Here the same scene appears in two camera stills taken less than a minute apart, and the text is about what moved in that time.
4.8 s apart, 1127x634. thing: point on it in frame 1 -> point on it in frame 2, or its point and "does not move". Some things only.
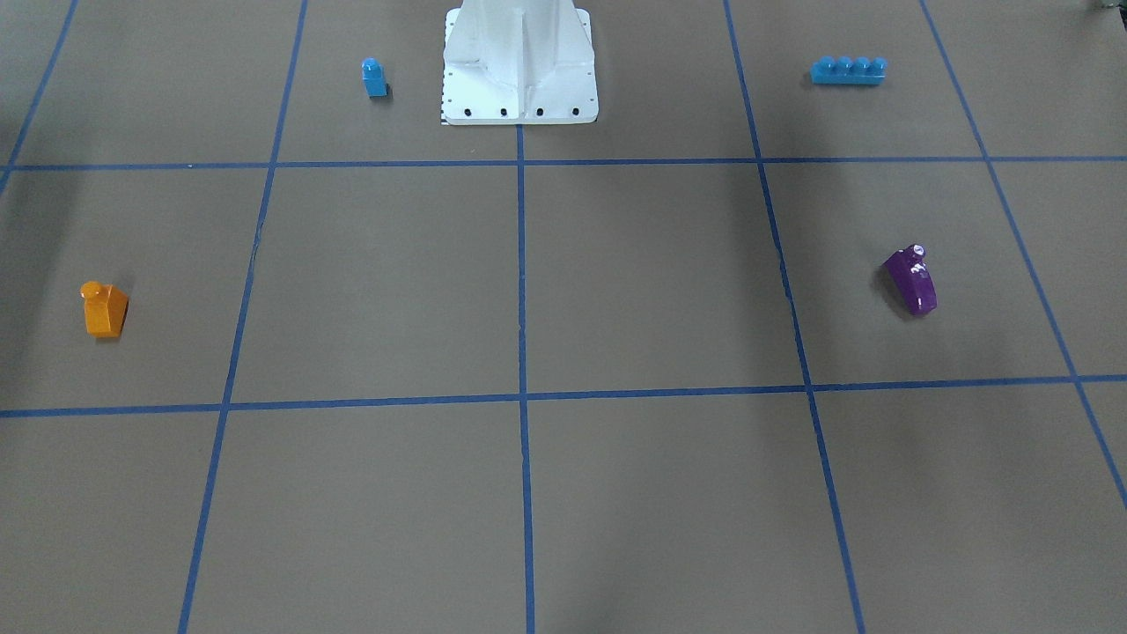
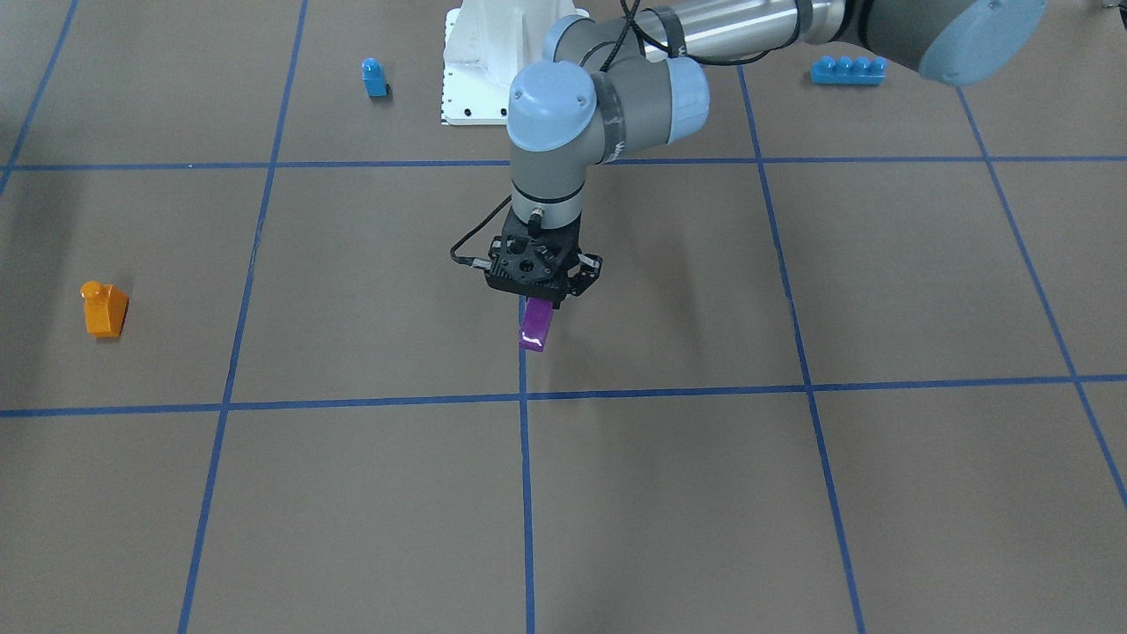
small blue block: (373, 75) does not move
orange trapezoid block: (105, 307) does not move
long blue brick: (847, 70) does not move
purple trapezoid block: (913, 277) -> (535, 323)
